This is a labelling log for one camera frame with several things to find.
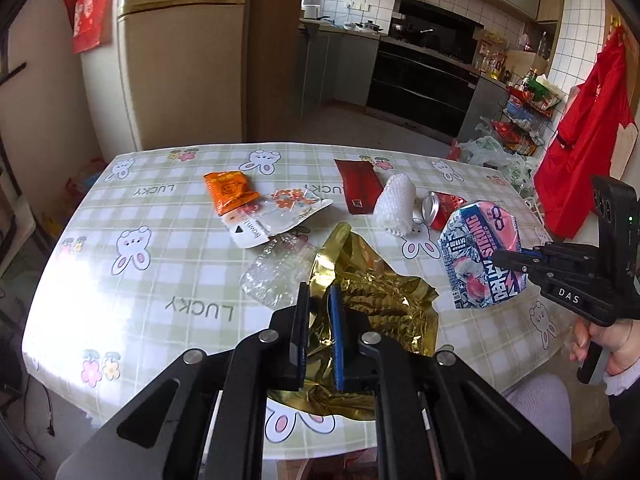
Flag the red apron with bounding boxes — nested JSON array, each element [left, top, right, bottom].
[[532, 25, 640, 241]]

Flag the person's fleece trouser leg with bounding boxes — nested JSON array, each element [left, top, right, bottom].
[[502, 374, 573, 461]]

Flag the colourful plastic bags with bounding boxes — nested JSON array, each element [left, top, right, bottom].
[[40, 157, 108, 241]]

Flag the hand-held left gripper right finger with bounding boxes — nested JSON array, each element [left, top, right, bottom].
[[326, 284, 583, 480]]

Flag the wire rack with snacks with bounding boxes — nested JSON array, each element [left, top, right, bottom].
[[492, 72, 566, 158]]

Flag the grey lower kitchen cabinets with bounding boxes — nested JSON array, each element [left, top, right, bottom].
[[299, 27, 381, 108]]

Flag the crushed red drink can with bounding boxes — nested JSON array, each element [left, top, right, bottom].
[[421, 191, 468, 232]]

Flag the pink blue snack bag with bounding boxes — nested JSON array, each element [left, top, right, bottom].
[[438, 200, 528, 310]]

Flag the dark red flat packet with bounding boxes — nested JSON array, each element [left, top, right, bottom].
[[334, 158, 383, 216]]

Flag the red hanging banner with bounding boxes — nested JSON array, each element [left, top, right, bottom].
[[62, 0, 118, 54]]

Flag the cardboard box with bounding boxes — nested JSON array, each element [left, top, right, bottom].
[[582, 430, 621, 480]]

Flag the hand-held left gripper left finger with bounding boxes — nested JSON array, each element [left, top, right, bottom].
[[55, 282, 313, 480]]

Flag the orange snack packet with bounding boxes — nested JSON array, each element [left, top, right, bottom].
[[202, 171, 261, 217]]

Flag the cream two-door refrigerator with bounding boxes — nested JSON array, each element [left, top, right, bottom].
[[80, 0, 251, 161]]

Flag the white plastic bags pile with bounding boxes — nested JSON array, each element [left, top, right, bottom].
[[447, 120, 536, 196]]

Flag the white foam fruit net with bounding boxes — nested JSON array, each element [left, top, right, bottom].
[[372, 172, 417, 237]]

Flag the gold foil wrapper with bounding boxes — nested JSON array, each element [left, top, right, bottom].
[[267, 222, 441, 421]]

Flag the black integrated stove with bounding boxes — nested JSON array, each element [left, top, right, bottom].
[[365, 0, 486, 143]]

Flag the person's right forearm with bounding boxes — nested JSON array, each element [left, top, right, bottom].
[[602, 360, 640, 398]]

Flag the clear crushed plastic bottle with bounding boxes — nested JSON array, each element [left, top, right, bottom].
[[240, 234, 321, 307]]

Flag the black power cable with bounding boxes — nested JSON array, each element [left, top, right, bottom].
[[25, 375, 56, 436]]

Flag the clear packet with orange flowers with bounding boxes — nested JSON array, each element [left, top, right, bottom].
[[222, 187, 335, 250]]

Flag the person's right hand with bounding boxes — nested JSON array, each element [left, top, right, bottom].
[[570, 317, 640, 376]]

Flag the condiment bottles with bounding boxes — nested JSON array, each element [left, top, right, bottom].
[[472, 30, 556, 81]]

